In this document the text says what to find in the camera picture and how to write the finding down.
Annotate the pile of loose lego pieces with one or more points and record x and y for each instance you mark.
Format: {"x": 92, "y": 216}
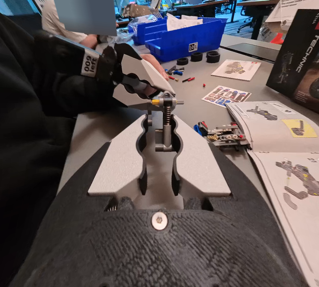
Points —
{"x": 175, "y": 70}

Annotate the grey lego shock absorber assembly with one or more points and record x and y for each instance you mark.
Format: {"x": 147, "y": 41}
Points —
{"x": 167, "y": 122}

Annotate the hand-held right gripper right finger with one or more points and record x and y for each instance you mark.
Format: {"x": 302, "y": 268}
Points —
{"x": 199, "y": 167}

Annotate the person's left forearm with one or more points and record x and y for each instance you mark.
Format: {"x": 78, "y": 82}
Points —
{"x": 49, "y": 88}

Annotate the labelled blue storage bin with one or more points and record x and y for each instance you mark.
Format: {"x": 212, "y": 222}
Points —
{"x": 179, "y": 43}

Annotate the black lego tyre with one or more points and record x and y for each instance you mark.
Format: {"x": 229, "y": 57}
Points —
{"x": 213, "y": 58}
{"x": 182, "y": 61}
{"x": 213, "y": 52}
{"x": 196, "y": 56}

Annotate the orange cone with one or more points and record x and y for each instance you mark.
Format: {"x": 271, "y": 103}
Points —
{"x": 276, "y": 38}

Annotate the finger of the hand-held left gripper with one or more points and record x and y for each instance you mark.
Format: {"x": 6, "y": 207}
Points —
{"x": 147, "y": 73}
{"x": 134, "y": 104}

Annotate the white papers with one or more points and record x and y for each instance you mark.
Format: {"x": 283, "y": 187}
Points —
{"x": 179, "y": 24}

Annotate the lego sticker sheet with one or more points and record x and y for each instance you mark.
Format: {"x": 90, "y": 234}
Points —
{"x": 226, "y": 95}

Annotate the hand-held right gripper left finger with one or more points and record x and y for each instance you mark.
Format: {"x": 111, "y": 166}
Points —
{"x": 117, "y": 162}

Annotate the long office desk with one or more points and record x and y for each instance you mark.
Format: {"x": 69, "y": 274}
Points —
{"x": 216, "y": 3}

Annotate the black lego box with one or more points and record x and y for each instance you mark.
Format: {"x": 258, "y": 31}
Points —
{"x": 296, "y": 63}

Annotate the partly built lego chassis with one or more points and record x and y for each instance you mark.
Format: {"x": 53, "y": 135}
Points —
{"x": 224, "y": 136}

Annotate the black and red lego pin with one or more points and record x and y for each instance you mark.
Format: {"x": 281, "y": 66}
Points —
{"x": 188, "y": 79}

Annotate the clear plastic bag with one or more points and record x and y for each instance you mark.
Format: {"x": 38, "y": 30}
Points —
{"x": 147, "y": 19}

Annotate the open instruction manual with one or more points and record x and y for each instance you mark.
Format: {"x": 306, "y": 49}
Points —
{"x": 281, "y": 167}

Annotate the small white instruction booklet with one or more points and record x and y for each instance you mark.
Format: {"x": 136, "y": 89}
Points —
{"x": 236, "y": 69}

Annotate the person's left hand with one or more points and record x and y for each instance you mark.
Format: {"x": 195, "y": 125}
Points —
{"x": 155, "y": 64}

